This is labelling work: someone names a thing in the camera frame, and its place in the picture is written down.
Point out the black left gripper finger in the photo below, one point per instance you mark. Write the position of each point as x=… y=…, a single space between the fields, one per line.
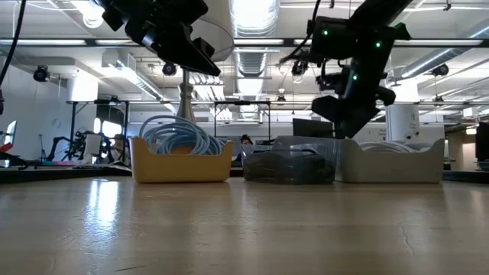
x=204 y=46
x=187 y=57

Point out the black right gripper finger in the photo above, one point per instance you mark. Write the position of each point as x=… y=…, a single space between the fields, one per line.
x=351 y=130

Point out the background black robot arm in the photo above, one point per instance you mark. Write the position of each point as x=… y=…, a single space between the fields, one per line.
x=78 y=141

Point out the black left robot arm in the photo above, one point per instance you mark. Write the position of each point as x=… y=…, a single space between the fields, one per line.
x=114 y=7

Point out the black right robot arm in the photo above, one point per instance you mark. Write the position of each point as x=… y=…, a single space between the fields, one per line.
x=366 y=42

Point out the black ceiling spotlight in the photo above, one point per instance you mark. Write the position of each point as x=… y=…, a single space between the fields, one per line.
x=299 y=68
x=169 y=69
x=440 y=70
x=41 y=73

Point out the black monitor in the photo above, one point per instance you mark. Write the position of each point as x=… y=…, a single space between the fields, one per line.
x=311 y=129

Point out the white table lamp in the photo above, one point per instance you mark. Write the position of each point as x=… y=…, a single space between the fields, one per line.
x=186 y=99

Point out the clear plastic bin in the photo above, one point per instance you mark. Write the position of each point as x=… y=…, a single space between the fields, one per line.
x=305 y=143

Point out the white column with signs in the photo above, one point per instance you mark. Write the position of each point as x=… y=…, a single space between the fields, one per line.
x=402 y=122

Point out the grey plastic bin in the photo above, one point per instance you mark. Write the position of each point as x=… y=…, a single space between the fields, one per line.
x=389 y=168

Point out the person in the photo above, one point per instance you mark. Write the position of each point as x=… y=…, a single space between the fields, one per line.
x=246 y=140
x=119 y=147

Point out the white round column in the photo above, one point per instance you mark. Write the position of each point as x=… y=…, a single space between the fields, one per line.
x=82 y=89

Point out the yellow plastic bin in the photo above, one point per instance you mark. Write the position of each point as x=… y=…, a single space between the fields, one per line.
x=179 y=166

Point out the small white panel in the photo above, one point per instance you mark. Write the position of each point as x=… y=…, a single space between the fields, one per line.
x=92 y=145

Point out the tilted monitor screen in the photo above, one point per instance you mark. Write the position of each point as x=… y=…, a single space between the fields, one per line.
x=10 y=131

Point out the silver round ceiling duct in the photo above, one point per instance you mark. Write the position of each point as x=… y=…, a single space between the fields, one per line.
x=252 y=15

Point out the white rectangular ceiling duct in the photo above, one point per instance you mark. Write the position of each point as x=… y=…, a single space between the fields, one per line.
x=130 y=74

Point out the silver slanted ceiling duct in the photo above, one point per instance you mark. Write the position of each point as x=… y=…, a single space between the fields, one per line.
x=439 y=59

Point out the black metal frame stand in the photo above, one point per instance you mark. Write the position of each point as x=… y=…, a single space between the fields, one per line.
x=72 y=126

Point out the black table edge rail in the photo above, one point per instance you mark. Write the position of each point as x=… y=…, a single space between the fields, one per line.
x=57 y=173

